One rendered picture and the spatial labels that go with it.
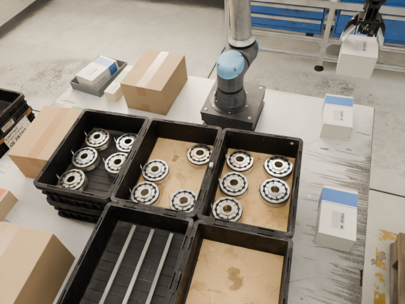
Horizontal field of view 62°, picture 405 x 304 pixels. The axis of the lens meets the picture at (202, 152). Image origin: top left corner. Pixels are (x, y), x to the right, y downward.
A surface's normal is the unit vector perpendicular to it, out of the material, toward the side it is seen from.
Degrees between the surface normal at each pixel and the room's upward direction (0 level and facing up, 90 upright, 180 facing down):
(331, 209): 0
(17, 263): 0
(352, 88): 0
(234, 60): 9
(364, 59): 90
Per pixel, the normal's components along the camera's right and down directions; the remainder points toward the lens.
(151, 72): -0.07, -0.64
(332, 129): -0.28, 0.75
